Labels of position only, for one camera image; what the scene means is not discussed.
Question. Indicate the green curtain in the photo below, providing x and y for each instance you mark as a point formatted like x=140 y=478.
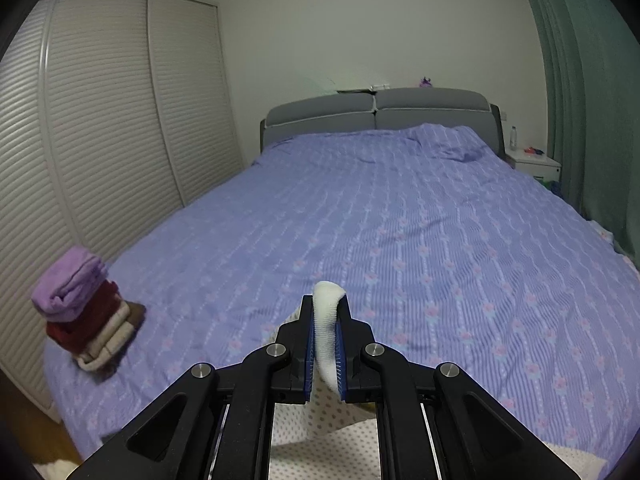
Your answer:
x=590 y=85

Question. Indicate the purple floral bed sheet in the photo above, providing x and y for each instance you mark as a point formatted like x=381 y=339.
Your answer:
x=410 y=240

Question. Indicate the folded brown garment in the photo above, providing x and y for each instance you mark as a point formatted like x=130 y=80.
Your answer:
x=136 y=314

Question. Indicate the folded purple garment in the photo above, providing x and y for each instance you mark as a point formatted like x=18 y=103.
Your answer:
x=67 y=282

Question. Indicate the white nightstand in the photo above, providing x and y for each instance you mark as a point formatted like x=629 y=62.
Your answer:
x=537 y=164

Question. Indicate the folded dark red garment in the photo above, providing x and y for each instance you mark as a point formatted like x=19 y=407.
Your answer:
x=82 y=327

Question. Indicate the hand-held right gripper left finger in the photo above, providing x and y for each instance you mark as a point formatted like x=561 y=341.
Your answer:
x=311 y=350

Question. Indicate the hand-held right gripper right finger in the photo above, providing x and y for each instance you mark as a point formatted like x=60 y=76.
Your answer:
x=340 y=360

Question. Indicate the purple figurine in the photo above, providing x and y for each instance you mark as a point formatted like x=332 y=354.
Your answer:
x=426 y=82

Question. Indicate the clear plastic bottle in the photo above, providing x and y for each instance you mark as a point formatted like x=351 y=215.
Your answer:
x=513 y=137

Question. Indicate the grey padded bed headboard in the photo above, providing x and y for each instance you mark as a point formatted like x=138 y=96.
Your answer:
x=425 y=107

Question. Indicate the colourful small toys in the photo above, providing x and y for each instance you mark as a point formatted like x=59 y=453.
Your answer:
x=532 y=150

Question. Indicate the white polka dot garment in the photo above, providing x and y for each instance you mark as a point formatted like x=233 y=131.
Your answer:
x=326 y=325

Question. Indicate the folded beige garment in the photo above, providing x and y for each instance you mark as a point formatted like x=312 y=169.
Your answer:
x=112 y=337

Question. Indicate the white flat box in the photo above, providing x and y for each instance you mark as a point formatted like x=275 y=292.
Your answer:
x=380 y=85

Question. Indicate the white louvered wardrobe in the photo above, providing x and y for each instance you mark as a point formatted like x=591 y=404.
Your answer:
x=100 y=120

